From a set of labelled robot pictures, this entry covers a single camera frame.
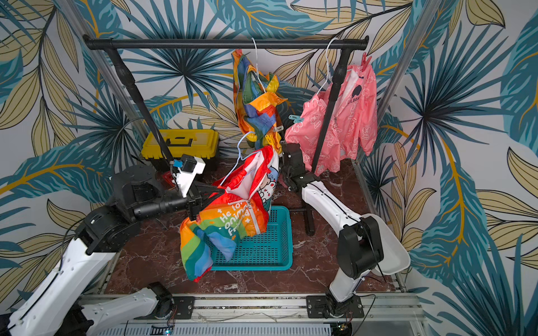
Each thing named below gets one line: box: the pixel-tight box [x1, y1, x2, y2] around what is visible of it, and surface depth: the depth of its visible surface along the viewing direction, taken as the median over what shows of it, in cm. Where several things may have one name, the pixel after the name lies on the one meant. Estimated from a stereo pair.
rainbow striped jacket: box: [231, 49, 288, 154], surface depth 66 cm
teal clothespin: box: [288, 114, 305, 124], surface depth 62 cm
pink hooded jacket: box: [284, 64, 378, 176], surface depth 74 cm
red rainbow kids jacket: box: [180, 145, 280, 283], surface depth 67 cm
